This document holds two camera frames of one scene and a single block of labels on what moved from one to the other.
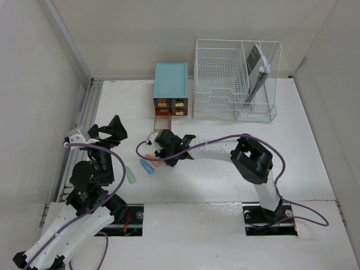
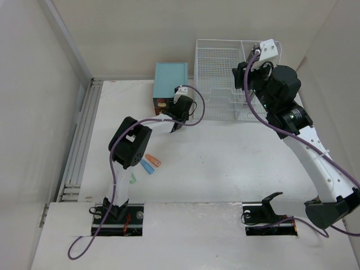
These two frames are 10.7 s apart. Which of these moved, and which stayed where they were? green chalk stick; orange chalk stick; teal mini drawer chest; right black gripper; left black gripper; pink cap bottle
Moved: right black gripper; left black gripper
Stayed: green chalk stick; pink cap bottle; orange chalk stick; teal mini drawer chest
